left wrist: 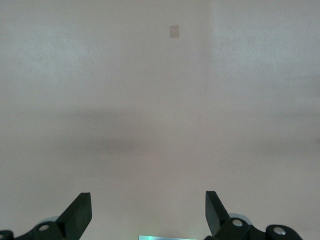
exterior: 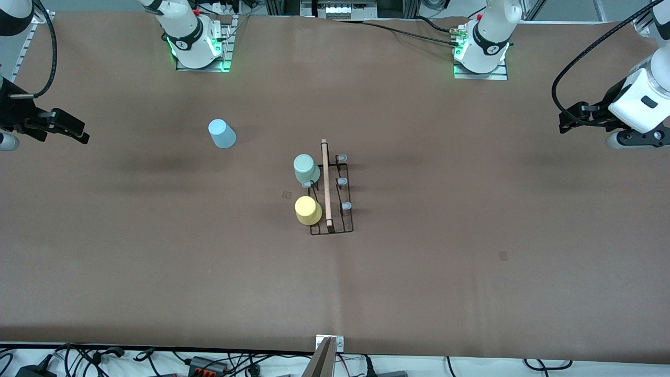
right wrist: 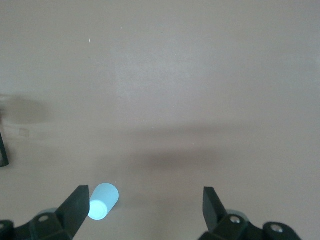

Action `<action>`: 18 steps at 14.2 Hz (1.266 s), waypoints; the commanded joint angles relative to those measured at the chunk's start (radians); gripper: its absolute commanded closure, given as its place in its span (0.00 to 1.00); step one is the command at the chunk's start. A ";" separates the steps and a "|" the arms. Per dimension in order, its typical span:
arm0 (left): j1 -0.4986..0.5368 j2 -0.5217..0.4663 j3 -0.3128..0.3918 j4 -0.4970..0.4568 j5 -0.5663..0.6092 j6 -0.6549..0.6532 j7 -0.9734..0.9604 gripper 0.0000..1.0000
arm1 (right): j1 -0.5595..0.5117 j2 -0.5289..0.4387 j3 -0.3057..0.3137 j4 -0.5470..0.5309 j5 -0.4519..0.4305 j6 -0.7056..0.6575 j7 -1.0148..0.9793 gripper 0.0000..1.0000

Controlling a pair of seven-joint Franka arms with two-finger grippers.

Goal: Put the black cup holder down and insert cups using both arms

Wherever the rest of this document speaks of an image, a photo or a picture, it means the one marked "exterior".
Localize pale green plastic cup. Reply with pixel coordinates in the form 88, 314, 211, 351
293, 153, 321, 187

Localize black wire cup holder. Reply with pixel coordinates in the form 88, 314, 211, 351
304, 138, 354, 236

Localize yellow plastic cup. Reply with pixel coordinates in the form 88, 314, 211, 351
294, 195, 323, 227

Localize light blue plastic cup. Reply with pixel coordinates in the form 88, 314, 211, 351
208, 119, 237, 149

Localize aluminium corner profile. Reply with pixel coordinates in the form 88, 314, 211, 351
632, 10, 655, 36

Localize black power adapter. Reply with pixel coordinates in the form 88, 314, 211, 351
15, 363, 57, 377

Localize grey electrical module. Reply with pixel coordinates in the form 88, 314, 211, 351
300, 0, 378, 19

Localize brown table cover sheet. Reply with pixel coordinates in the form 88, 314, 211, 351
0, 12, 670, 364

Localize grey connector box orange levers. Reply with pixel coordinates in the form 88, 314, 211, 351
187, 356, 229, 375

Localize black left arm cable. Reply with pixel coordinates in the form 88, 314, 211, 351
551, 0, 663, 118

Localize perforated aluminium rail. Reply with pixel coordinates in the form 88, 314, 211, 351
9, 9, 54, 87

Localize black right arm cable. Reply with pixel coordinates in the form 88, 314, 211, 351
8, 0, 58, 99

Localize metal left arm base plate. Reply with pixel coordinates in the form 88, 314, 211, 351
453, 59, 509, 81

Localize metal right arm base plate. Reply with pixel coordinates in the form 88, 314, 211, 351
175, 15, 235, 73

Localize black cable to arm base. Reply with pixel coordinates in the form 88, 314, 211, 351
331, 16, 461, 49

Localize tangled black floor cables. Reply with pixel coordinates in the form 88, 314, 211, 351
0, 343, 178, 377

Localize black looped floor cable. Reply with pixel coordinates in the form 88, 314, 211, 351
522, 358, 572, 371

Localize small metal edge bracket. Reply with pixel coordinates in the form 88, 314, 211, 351
315, 335, 345, 352

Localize brown slanted post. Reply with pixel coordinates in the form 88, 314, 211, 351
302, 337, 336, 377

